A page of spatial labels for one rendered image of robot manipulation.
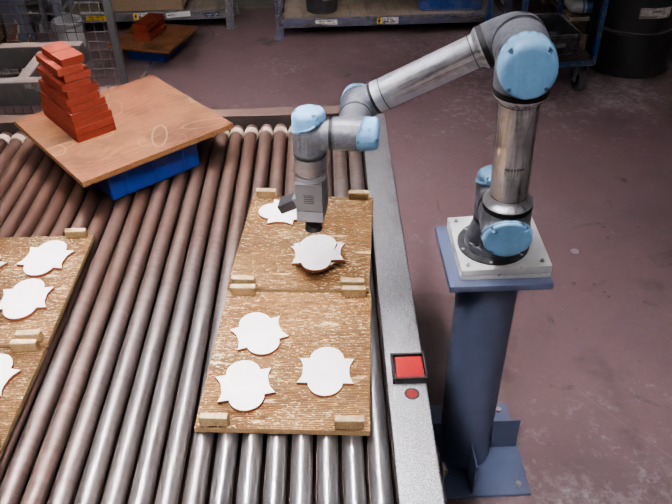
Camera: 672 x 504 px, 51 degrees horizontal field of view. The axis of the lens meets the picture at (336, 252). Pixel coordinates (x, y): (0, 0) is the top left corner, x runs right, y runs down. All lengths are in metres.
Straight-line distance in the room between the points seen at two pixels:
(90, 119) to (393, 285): 1.05
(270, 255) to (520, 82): 0.77
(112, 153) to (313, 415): 1.07
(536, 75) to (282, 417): 0.84
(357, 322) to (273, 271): 0.28
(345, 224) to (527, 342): 1.27
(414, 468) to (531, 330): 1.71
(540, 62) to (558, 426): 1.58
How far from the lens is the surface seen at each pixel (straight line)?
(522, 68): 1.46
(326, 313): 1.65
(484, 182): 1.78
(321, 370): 1.52
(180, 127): 2.25
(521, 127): 1.54
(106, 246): 2.00
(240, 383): 1.51
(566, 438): 2.69
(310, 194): 1.63
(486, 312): 1.99
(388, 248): 1.88
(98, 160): 2.15
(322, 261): 1.75
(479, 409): 2.29
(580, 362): 2.96
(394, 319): 1.67
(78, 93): 2.22
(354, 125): 1.55
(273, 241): 1.88
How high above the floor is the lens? 2.06
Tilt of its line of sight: 38 degrees down
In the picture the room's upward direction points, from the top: 2 degrees counter-clockwise
